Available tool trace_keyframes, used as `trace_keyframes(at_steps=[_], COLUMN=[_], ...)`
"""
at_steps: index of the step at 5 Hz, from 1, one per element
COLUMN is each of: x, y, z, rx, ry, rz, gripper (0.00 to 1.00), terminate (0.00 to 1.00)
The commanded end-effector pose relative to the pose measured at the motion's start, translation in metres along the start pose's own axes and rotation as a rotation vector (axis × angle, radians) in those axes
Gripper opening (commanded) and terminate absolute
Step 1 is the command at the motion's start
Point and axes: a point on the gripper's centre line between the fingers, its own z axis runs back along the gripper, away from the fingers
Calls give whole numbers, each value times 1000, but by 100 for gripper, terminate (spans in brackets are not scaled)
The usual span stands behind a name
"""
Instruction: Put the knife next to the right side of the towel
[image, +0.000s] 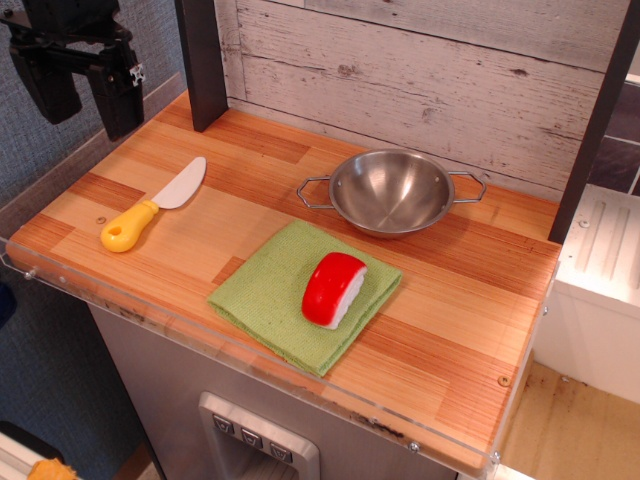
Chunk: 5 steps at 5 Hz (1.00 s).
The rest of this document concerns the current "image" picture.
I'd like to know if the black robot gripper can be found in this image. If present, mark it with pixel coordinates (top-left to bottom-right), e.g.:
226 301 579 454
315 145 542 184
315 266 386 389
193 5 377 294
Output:
1 1 145 141

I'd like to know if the yellow handled toy knife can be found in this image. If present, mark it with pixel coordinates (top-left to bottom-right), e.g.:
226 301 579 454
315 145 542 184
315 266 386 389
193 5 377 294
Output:
100 157 207 253

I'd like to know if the green cloth towel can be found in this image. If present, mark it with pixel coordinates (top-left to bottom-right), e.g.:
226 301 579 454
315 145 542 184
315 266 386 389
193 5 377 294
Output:
207 221 402 377

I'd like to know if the red white toy sushi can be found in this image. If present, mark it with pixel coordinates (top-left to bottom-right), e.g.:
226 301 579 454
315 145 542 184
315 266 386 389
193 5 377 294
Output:
301 252 368 330

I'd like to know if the grey toy fridge cabinet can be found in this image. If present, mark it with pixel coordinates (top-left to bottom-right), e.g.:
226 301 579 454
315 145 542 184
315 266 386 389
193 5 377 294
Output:
91 307 457 479

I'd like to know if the clear acrylic edge guard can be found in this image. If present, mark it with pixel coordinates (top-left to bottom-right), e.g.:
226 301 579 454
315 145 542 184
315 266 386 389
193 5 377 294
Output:
7 222 560 479

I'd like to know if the yellow object bottom left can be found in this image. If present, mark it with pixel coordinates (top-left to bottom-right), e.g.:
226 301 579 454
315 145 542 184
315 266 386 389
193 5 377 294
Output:
26 459 78 480

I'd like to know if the silver dispenser panel with buttons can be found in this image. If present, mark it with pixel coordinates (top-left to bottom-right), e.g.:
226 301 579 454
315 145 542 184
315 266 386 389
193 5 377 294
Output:
198 392 321 479

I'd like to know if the white toy sink unit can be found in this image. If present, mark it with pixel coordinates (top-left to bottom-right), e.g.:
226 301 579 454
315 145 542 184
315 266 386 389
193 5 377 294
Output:
533 185 639 402

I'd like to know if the dark left shelf post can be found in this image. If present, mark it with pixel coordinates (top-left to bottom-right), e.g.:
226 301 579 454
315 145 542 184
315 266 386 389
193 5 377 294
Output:
175 0 228 132

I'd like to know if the dark shelf post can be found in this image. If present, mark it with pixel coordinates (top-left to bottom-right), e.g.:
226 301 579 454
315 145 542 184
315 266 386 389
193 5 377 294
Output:
175 0 228 132
548 0 639 244

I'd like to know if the small steel two-handled pot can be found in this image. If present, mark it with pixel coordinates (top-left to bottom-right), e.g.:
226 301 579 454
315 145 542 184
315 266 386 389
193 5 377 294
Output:
297 149 487 238

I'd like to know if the dark right shelf post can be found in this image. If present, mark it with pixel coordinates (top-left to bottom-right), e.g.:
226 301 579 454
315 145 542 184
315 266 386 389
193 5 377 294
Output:
548 0 639 244

